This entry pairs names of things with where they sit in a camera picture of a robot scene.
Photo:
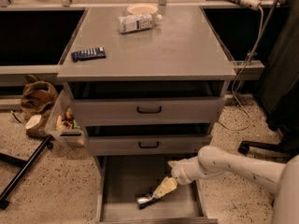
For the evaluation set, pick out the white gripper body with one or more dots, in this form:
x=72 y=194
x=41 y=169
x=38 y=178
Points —
x=178 y=173

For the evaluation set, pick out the silver blue redbull can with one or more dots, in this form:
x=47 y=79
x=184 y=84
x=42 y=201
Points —
x=146 y=200

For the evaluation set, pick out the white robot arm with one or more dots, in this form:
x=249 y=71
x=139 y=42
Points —
x=278 y=178

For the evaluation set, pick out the grey middle drawer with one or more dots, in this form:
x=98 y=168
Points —
x=147 y=139

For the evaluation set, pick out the grey drawer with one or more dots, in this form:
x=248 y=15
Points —
x=145 y=102
x=147 y=139
x=124 y=179

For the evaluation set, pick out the grey bottom drawer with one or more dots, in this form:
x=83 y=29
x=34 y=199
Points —
x=124 y=179

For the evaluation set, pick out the grey top drawer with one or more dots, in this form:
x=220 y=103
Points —
x=145 y=102

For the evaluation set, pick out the grey drawer cabinet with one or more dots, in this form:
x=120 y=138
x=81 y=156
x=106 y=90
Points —
x=182 y=47

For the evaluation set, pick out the black office chair base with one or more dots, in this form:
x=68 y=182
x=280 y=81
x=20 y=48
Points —
x=246 y=145

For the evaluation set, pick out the clear plastic bin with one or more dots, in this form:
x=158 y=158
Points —
x=62 y=126

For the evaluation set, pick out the dark blue snack bar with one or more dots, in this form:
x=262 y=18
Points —
x=88 y=54

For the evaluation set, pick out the black metal floor stand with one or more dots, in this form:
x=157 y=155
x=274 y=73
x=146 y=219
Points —
x=24 y=166

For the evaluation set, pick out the white plastic bottle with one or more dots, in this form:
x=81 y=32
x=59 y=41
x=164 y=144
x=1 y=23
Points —
x=137 y=22

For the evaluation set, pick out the brown paper bag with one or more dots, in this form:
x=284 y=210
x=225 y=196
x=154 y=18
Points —
x=37 y=101

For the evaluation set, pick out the beige round plate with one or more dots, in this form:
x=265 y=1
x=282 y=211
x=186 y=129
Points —
x=142 y=8

